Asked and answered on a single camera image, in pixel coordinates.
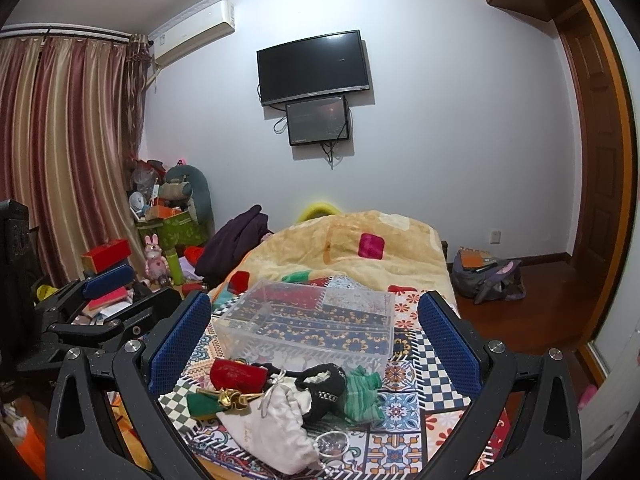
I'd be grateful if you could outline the large wall television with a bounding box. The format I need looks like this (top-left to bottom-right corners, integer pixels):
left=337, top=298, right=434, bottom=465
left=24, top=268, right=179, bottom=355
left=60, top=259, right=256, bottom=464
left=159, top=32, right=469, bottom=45
left=256, top=30, right=370, bottom=106

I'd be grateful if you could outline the green cylinder bottle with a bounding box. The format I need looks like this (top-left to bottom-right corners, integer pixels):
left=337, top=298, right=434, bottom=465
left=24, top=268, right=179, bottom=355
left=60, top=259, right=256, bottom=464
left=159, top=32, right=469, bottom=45
left=165, top=248, right=184, bottom=286

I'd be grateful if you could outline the grey dinosaur plush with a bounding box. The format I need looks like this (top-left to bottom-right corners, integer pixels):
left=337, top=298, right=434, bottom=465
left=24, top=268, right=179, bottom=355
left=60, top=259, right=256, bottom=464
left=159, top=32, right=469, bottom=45
left=158, top=164, right=215, bottom=234

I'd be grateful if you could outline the grey backpack on floor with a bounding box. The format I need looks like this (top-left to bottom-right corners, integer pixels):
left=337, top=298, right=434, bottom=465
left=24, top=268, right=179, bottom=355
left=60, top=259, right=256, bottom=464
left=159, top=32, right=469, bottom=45
left=450, top=248, right=526, bottom=304

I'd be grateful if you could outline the small wall monitor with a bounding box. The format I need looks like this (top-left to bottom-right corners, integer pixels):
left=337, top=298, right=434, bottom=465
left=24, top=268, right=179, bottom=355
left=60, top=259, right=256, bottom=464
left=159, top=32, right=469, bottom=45
left=285, top=96, right=350, bottom=146

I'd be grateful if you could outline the green checked cloth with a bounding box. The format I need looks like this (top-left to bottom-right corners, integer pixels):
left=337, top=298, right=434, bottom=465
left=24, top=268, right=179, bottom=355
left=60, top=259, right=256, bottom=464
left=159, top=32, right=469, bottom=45
left=338, top=366, right=384, bottom=425

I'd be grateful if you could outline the wall power socket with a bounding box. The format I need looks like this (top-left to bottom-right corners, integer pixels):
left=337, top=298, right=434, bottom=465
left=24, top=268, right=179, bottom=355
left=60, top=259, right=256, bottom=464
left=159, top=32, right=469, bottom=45
left=489, top=230, right=501, bottom=245

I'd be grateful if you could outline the green felt pouch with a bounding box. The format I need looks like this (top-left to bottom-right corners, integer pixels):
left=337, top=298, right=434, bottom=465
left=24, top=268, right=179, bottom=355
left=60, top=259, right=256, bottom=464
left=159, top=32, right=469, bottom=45
left=186, top=392, right=224, bottom=420

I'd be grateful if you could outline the red gift box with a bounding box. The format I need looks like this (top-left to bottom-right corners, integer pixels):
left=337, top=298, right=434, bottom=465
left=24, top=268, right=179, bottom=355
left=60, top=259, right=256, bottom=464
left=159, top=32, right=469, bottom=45
left=80, top=238, right=131, bottom=274

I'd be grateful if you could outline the white air conditioner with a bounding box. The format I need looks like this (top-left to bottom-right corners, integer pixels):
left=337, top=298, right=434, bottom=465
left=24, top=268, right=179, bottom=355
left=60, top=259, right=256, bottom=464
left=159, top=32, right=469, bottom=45
left=153, top=0, right=235, bottom=67

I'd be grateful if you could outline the striped red curtain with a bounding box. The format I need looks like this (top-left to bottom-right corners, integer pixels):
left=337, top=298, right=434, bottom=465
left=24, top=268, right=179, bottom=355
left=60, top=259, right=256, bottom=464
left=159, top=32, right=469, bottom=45
left=1, top=35, right=151, bottom=285

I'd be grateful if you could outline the pink bunny toy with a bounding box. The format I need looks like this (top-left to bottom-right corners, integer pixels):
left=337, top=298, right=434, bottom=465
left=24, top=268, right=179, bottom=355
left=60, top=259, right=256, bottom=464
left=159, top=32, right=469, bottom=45
left=144, top=234, right=169, bottom=287

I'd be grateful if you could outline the black knitted pouch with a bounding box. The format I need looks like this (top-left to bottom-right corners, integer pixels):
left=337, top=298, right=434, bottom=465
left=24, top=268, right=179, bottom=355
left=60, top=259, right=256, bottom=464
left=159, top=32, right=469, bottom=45
left=294, top=364, right=346, bottom=424

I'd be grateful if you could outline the white satin drawstring pouch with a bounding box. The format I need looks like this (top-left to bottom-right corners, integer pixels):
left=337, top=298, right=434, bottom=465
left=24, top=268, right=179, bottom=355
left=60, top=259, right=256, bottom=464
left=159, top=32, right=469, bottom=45
left=217, top=376, right=319, bottom=476

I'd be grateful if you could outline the silver sequin pouch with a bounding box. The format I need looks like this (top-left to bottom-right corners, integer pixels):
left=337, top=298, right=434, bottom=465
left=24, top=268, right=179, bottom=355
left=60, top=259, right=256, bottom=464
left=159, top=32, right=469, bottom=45
left=314, top=430, right=350, bottom=460

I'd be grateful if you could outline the green cardboard box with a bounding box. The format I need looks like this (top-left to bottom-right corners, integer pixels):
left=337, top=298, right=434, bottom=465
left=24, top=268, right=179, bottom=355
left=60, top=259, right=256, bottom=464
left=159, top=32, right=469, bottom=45
left=136, top=211, right=209, bottom=250

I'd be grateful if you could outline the clear plastic storage bin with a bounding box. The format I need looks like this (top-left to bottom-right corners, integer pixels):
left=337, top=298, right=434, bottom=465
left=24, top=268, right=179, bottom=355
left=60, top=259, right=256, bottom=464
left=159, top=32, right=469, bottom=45
left=213, top=280, right=395, bottom=374

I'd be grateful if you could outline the patterned patchwork tablecloth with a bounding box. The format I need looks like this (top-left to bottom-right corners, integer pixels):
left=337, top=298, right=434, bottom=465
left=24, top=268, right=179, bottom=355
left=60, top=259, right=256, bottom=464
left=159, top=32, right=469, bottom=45
left=158, top=274, right=511, bottom=480

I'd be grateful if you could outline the dark purple jacket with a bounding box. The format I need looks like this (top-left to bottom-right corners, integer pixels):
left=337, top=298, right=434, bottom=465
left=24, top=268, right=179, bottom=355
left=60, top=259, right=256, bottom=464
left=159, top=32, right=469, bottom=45
left=195, top=205, right=271, bottom=288

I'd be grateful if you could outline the brown wooden door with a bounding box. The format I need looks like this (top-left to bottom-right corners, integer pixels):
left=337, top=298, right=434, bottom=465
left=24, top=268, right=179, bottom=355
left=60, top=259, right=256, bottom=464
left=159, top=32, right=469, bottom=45
left=555, top=3, right=636, bottom=342

